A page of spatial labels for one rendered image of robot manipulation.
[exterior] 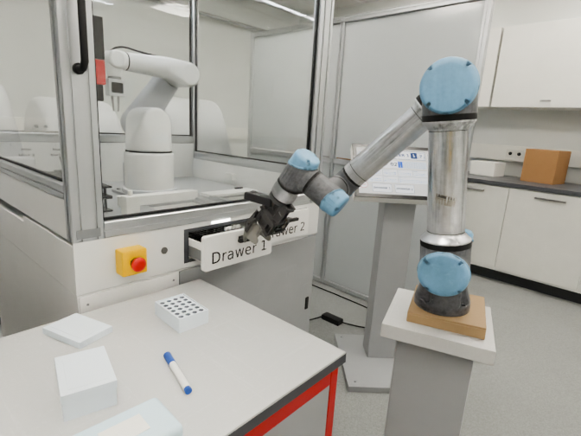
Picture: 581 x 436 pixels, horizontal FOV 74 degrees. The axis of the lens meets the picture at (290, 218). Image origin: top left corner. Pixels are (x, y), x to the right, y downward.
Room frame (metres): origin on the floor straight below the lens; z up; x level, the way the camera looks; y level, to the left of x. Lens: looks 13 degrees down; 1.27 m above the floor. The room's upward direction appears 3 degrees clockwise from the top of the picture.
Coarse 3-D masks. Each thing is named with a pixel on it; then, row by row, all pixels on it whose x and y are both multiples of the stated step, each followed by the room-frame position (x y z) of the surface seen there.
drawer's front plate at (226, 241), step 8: (224, 232) 1.18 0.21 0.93; (232, 232) 1.19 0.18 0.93; (240, 232) 1.21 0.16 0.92; (208, 240) 1.12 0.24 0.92; (216, 240) 1.14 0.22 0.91; (224, 240) 1.16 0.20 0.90; (232, 240) 1.19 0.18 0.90; (208, 248) 1.12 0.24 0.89; (216, 248) 1.14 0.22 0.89; (224, 248) 1.16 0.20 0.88; (232, 248) 1.19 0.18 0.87; (240, 248) 1.22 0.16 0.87; (248, 248) 1.24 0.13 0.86; (256, 248) 1.27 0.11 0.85; (208, 256) 1.12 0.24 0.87; (216, 256) 1.14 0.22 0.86; (224, 256) 1.16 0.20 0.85; (240, 256) 1.22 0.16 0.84; (248, 256) 1.24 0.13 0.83; (256, 256) 1.27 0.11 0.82; (208, 264) 1.12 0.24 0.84; (216, 264) 1.14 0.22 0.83; (224, 264) 1.17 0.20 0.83; (232, 264) 1.19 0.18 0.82
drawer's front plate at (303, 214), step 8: (304, 208) 1.61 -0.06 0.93; (288, 216) 1.52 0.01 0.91; (296, 216) 1.56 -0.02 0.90; (304, 216) 1.60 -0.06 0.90; (288, 224) 1.52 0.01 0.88; (296, 224) 1.56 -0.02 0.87; (304, 224) 1.60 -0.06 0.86; (288, 232) 1.52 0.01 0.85; (296, 232) 1.56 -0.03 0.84; (304, 232) 1.60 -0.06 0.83; (272, 240) 1.46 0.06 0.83
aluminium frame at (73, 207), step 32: (64, 0) 0.95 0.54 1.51; (320, 0) 1.65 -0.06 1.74; (64, 32) 0.94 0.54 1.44; (320, 32) 1.64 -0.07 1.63; (64, 64) 0.94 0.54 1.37; (320, 64) 1.65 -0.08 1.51; (64, 96) 0.94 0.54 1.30; (96, 96) 0.99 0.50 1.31; (320, 96) 1.66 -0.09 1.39; (64, 128) 0.93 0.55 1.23; (96, 128) 0.99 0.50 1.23; (320, 128) 1.68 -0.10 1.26; (0, 160) 1.35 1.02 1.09; (64, 160) 0.94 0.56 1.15; (96, 160) 0.98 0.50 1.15; (320, 160) 1.69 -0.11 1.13; (0, 192) 1.39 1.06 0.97; (32, 192) 1.13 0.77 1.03; (64, 192) 0.95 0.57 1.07; (96, 192) 0.98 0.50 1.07; (64, 224) 0.97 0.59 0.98; (96, 224) 0.98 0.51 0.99; (128, 224) 1.04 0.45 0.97; (160, 224) 1.11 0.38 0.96
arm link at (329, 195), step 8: (312, 176) 1.02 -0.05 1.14; (320, 176) 1.02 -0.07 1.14; (312, 184) 1.01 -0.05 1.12; (320, 184) 1.01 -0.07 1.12; (328, 184) 1.01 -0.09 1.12; (336, 184) 1.03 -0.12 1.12; (344, 184) 1.08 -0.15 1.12; (304, 192) 1.03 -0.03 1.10; (312, 192) 1.01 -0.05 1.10; (320, 192) 1.00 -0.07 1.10; (328, 192) 1.00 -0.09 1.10; (336, 192) 1.00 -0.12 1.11; (344, 192) 1.02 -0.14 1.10; (312, 200) 1.03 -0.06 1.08; (320, 200) 1.00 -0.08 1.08; (328, 200) 1.00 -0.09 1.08; (336, 200) 0.99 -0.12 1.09; (344, 200) 1.00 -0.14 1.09; (328, 208) 1.00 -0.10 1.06; (336, 208) 0.99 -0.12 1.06
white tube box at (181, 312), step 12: (168, 300) 0.96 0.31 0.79; (180, 300) 0.96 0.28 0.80; (192, 300) 0.96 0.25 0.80; (156, 312) 0.93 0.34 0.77; (168, 312) 0.89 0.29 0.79; (180, 312) 0.89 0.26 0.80; (192, 312) 0.90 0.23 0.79; (204, 312) 0.90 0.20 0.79; (180, 324) 0.85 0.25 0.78; (192, 324) 0.88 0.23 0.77
